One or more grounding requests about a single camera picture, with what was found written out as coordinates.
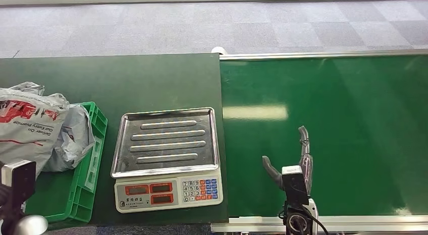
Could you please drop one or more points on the white round cap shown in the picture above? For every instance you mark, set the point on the white round cap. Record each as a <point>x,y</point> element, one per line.
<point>219,50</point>

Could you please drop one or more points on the wide aluminium conveyor rail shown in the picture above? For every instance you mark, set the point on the wide aluminium conveyor rail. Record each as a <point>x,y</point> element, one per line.
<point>367,224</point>

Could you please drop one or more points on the white electronic scale steel tray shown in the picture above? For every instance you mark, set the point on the white electronic scale steel tray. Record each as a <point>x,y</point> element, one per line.
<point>167,143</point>

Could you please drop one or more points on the green conveyor belt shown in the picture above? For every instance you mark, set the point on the green conveyor belt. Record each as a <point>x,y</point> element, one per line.
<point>351,133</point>

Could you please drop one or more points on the green plastic crate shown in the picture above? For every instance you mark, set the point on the green plastic crate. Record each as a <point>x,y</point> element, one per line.
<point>83,193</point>

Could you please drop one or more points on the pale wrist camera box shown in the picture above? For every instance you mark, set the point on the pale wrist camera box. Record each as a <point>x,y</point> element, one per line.
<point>294,183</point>
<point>21,180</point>

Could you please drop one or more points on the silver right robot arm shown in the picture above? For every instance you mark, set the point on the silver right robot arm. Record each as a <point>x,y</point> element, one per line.
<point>297,220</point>

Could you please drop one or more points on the small crumpled grey courier bag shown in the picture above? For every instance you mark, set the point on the small crumpled grey courier bag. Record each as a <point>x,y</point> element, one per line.
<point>75,136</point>

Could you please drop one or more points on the thin aluminium conveyor rail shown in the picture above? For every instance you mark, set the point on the thin aluminium conveyor rail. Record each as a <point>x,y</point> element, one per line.
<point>317,55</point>

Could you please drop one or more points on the flat grey courier bag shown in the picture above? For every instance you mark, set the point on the flat grey courier bag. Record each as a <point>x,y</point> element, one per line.
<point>31,88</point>

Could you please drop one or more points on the large grey logo courier bag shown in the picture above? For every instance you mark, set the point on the large grey logo courier bag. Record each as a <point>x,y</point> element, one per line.
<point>26,130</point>

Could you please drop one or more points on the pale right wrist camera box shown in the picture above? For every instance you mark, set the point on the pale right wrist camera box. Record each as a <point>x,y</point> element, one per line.
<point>294,183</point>

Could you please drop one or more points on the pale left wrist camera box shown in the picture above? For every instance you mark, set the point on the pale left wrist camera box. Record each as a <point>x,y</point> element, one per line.
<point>21,180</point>

